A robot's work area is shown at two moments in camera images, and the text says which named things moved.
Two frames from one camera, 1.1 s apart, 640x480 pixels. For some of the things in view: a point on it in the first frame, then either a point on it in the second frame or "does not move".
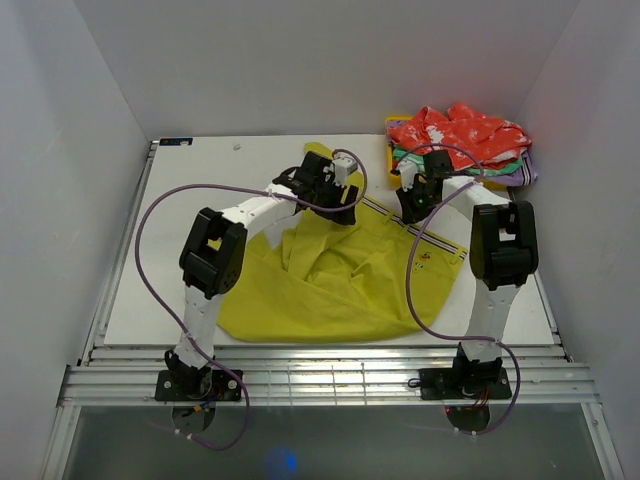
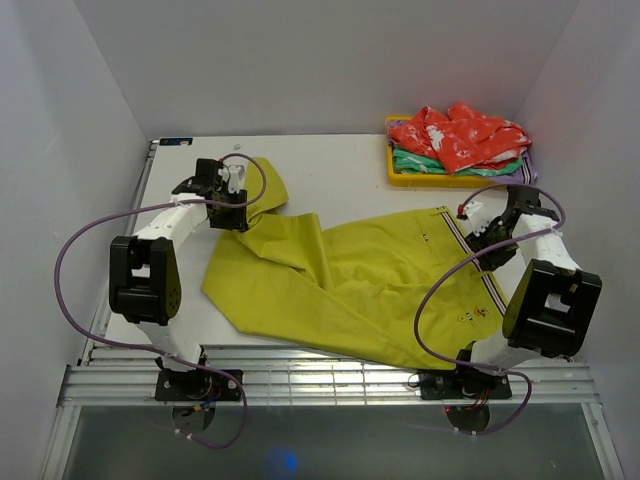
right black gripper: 412,215 → 490,261
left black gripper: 337,190 → 237,220
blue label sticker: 175,141 does not move
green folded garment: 418,159 does not move
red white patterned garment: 468,136 does not move
